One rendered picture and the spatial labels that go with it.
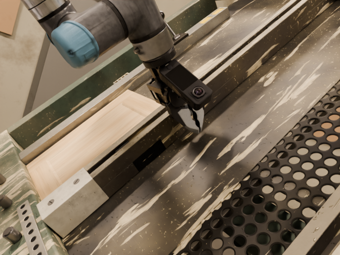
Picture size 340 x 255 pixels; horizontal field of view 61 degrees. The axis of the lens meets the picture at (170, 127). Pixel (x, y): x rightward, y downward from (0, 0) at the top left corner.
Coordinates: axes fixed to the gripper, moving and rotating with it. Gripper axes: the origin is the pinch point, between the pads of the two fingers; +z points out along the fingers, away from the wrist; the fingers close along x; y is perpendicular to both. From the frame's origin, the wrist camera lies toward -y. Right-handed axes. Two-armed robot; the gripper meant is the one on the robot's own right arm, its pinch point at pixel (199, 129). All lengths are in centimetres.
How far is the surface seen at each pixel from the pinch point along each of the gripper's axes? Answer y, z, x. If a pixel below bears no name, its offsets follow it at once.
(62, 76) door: 302, 50, -19
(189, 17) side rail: 68, 0, -54
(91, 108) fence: 43.5, -2.2, 11.2
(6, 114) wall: 313, 53, 55
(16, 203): 21.2, -3.0, 42.4
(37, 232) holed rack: 5.3, -3.3, 39.9
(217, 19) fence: 44, -1, -50
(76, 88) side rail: 68, -3, 8
